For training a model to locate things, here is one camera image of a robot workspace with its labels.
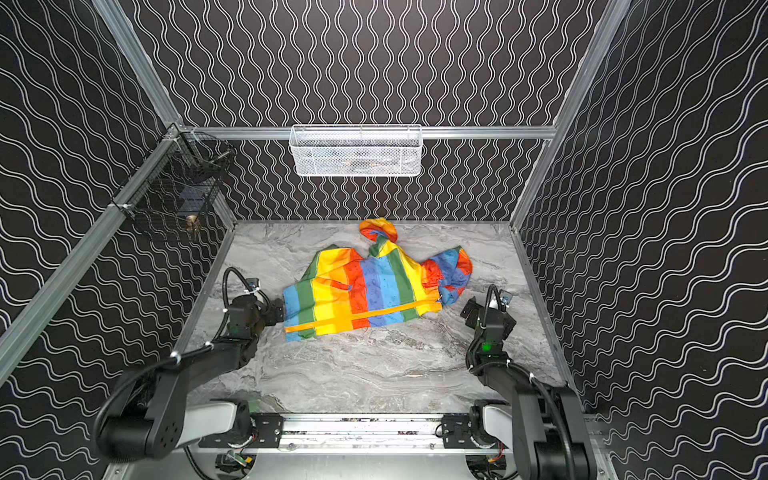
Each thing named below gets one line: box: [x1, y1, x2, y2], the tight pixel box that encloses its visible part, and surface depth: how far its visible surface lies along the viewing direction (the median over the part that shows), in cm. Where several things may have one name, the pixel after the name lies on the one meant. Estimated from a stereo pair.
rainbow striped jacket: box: [282, 218, 473, 342], surface depth 98 cm
